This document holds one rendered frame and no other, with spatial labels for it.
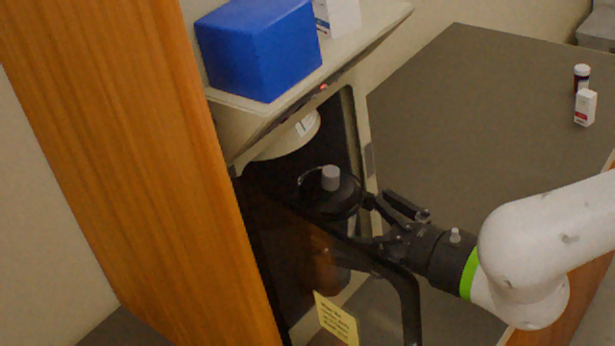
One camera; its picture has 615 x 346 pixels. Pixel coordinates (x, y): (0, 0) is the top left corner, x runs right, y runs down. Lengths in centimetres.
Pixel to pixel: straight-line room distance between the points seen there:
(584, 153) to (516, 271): 88
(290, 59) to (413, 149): 89
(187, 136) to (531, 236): 39
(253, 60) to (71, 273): 74
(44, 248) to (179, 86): 68
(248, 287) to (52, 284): 57
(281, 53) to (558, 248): 38
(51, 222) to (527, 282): 86
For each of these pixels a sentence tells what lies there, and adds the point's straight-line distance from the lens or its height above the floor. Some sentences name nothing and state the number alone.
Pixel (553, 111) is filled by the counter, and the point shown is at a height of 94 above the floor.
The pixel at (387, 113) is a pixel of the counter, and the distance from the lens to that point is 170.
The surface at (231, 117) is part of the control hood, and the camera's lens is 74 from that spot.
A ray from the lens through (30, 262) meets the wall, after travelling 124.
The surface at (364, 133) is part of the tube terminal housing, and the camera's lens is 107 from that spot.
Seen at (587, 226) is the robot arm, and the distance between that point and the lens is 73.
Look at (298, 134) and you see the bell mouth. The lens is 96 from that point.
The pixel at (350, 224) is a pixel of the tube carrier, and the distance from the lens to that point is 100.
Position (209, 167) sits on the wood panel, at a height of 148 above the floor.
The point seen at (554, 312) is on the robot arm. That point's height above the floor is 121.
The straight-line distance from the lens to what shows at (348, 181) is 98.
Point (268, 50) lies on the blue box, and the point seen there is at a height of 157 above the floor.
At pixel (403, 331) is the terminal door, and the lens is 72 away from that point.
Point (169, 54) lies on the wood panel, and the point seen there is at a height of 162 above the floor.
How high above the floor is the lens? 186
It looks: 37 degrees down
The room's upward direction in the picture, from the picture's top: 12 degrees counter-clockwise
